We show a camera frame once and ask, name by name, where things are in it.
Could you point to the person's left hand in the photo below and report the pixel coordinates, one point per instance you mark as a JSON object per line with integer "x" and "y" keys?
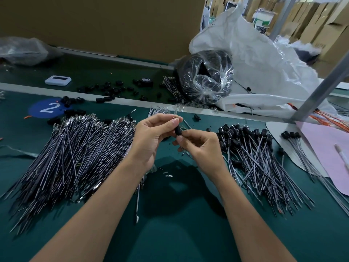
{"x": 147, "y": 142}

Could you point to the person's right hand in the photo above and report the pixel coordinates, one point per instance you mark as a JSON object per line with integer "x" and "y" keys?
{"x": 206, "y": 154}

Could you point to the black plastic caps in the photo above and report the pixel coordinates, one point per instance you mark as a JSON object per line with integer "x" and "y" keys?
{"x": 106, "y": 94}

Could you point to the person's left forearm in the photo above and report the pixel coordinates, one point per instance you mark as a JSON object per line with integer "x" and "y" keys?
{"x": 87, "y": 221}

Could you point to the person's right forearm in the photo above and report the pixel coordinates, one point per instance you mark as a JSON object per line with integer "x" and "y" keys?
{"x": 256, "y": 225}

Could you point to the clear bag with black contents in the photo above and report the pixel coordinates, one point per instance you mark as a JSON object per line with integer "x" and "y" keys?
{"x": 206, "y": 77}

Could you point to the blue round number sticker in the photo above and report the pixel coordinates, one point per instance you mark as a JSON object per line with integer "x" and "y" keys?
{"x": 48, "y": 107}

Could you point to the small white timer device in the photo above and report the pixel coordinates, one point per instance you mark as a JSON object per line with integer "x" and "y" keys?
{"x": 58, "y": 80}

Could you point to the large white plastic sack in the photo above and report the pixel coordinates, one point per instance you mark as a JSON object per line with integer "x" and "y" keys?
{"x": 266, "y": 61}

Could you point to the pink paper sheet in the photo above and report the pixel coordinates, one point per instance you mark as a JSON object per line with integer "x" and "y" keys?
{"x": 327, "y": 155}

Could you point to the brown cardboard panel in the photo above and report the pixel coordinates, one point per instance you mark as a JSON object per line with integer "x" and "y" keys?
{"x": 109, "y": 24}

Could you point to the clear plastic strip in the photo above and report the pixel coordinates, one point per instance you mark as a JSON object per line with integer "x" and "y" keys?
{"x": 16, "y": 151}

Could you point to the white pen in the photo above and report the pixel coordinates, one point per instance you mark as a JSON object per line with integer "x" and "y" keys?
{"x": 343, "y": 156}

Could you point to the crumpled clear plastic bag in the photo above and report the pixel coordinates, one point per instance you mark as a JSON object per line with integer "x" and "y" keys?
{"x": 23, "y": 50}

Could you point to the stack of cardboard boxes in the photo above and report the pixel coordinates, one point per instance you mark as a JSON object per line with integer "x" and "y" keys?
{"x": 331, "y": 27}

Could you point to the grey metal frame post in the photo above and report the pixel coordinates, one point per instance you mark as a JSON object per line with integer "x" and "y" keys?
{"x": 283, "y": 18}
{"x": 323, "y": 87}

